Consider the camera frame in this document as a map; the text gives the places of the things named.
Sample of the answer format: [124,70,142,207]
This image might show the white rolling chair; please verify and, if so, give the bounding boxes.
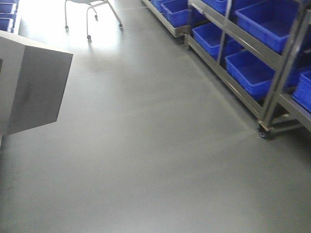
[64,0,123,41]

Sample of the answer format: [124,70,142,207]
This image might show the distant steel bin rack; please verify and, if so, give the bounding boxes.
[145,0,311,138]

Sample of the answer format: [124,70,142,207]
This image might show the gray square base block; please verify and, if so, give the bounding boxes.
[0,31,73,135]

